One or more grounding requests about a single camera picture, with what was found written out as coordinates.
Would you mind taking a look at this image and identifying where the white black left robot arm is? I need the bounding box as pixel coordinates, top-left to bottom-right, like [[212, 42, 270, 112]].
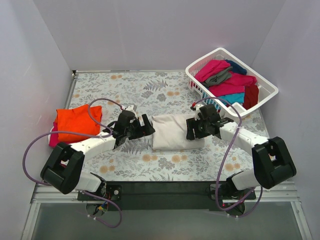
[[40, 110, 155, 200]]

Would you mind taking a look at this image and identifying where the folded pink t-shirt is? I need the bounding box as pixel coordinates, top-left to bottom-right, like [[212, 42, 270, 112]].
[[48, 121, 60, 148]]

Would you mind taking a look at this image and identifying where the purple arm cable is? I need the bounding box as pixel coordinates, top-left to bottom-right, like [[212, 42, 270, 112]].
[[22, 98, 123, 228], [190, 96, 264, 218]]

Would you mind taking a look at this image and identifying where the white plastic laundry basket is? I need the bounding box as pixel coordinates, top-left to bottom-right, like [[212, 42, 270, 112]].
[[185, 47, 279, 121]]

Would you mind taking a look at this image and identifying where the navy blue shirt in basket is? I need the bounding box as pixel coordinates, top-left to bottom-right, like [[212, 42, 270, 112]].
[[225, 59, 247, 75]]

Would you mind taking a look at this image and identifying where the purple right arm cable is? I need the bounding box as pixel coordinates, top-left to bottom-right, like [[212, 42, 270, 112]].
[[190, 96, 264, 218]]

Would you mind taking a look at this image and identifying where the grey shirt in basket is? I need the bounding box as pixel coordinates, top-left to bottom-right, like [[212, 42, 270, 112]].
[[202, 71, 232, 88]]

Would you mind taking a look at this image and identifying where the black metal base rail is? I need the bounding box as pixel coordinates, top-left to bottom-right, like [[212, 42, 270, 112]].
[[77, 180, 257, 212]]

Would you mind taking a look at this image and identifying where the magenta shirt in basket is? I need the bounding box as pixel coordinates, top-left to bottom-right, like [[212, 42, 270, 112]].
[[208, 72, 257, 97], [194, 59, 231, 83]]

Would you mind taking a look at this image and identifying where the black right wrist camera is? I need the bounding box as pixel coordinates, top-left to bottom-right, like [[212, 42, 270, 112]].
[[190, 102, 221, 123]]

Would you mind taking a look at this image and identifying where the folded orange t-shirt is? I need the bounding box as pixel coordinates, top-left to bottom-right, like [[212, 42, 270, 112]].
[[53, 104, 101, 143]]

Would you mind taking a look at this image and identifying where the teal shirt in basket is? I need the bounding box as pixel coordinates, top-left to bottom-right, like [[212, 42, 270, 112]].
[[218, 92, 245, 106]]

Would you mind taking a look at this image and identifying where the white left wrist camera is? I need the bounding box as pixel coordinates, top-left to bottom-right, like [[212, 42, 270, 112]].
[[121, 104, 137, 113]]

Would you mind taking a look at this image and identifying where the floral patterned table mat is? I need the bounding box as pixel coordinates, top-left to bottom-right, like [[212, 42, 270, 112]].
[[66, 71, 253, 182]]

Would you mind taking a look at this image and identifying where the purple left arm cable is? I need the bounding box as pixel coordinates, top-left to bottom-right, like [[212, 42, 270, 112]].
[[22, 98, 123, 228]]

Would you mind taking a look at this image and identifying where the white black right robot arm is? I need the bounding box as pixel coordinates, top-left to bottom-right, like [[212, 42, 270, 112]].
[[186, 117, 297, 199]]

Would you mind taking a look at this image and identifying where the white green raglan t-shirt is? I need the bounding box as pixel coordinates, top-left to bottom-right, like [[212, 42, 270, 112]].
[[151, 113, 205, 151]]

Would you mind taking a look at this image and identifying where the dark red shirt in basket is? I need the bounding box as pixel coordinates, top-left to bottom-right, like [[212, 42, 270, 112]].
[[243, 84, 259, 110]]

